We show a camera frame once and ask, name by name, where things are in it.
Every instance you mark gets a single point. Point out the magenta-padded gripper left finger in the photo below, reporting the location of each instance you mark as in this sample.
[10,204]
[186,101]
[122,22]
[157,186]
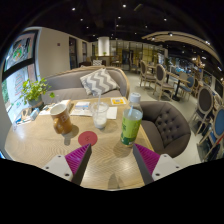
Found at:
[59,165]

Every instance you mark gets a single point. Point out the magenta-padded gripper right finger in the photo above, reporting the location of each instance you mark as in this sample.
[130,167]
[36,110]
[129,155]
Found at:
[165,165]

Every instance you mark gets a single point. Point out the clear bottle with green label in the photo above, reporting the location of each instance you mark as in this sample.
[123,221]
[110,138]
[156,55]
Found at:
[130,126]

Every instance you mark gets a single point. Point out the dark grey tufted armchair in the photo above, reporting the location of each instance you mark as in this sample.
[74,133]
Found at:
[166,126]

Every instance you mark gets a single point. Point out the flat round red coaster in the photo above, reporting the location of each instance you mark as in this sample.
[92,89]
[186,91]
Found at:
[87,137]

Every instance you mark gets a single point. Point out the tan ceramic mug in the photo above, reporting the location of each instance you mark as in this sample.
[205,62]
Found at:
[61,120]

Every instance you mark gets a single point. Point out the white printed menu pamphlet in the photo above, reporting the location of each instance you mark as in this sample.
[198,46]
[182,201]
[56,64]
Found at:
[45,111]

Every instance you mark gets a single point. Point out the small light blue box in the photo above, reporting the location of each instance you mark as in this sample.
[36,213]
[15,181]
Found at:
[34,114]

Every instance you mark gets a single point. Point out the clear plastic cup with straw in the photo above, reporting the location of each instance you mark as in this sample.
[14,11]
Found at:
[100,120]

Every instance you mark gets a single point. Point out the white paper napkin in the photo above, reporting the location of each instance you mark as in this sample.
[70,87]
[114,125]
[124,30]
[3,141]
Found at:
[112,113]

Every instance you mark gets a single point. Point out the group of cafe chairs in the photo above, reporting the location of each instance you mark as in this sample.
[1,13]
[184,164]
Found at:
[204,99]

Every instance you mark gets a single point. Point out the yellow square card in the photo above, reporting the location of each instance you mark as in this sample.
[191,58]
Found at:
[118,101]

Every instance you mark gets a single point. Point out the green potted plant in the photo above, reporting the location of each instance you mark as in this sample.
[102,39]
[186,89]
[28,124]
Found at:
[33,90]

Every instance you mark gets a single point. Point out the grey white chevron pillow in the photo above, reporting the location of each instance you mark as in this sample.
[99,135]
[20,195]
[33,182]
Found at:
[100,81]

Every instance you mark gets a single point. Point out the window with festive decals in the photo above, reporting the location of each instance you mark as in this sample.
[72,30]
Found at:
[20,50]

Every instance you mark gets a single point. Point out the white round pillar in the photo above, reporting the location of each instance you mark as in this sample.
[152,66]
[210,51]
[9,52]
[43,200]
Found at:
[103,46]

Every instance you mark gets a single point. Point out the group of ceiling spotlights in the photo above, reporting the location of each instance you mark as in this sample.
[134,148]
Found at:
[124,5]

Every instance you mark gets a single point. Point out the grey sofa with wooden frame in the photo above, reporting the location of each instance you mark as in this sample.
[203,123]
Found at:
[66,83]

